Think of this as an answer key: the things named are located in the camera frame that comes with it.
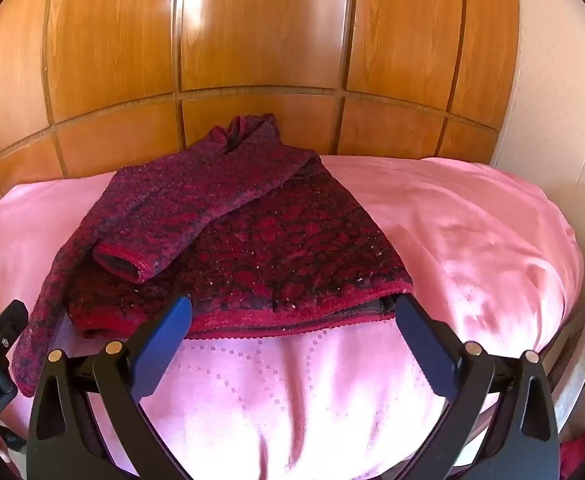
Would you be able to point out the pink blanket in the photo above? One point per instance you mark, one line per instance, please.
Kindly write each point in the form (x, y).
(472, 260)

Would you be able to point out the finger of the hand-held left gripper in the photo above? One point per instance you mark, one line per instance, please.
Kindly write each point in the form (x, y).
(7, 325)

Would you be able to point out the beige wooden furniture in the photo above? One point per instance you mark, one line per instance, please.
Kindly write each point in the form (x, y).
(580, 360)

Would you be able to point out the red cloth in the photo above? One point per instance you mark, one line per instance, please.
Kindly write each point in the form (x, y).
(580, 457)

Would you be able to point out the wooden panelled wardrobe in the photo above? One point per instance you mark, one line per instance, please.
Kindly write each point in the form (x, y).
(262, 25)

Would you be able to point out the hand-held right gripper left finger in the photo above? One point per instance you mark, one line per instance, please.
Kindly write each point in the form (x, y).
(165, 345)

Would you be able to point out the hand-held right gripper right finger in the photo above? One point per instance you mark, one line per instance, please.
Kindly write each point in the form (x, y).
(425, 345)

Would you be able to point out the dark red knit sweater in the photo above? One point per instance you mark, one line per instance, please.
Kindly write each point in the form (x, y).
(252, 230)

